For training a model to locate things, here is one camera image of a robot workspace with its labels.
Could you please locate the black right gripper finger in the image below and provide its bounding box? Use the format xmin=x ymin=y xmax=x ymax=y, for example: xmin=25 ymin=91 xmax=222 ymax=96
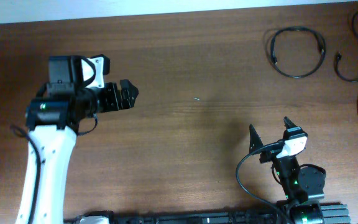
xmin=283 ymin=116 xmax=297 ymax=129
xmin=249 ymin=124 xmax=263 ymax=153

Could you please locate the thin black USB cable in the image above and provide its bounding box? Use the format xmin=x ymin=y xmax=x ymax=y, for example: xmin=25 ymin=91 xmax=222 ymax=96
xmin=269 ymin=26 xmax=327 ymax=79

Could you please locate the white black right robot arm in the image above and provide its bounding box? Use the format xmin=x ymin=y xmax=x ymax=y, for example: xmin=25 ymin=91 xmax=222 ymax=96
xmin=249 ymin=117 xmax=326 ymax=223

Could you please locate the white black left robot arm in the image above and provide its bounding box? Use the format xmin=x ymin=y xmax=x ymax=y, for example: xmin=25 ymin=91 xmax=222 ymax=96
xmin=11 ymin=54 xmax=139 ymax=223

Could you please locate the right camera black cable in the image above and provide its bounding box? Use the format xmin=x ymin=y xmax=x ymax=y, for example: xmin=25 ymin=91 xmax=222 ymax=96
xmin=235 ymin=141 xmax=295 ymax=224

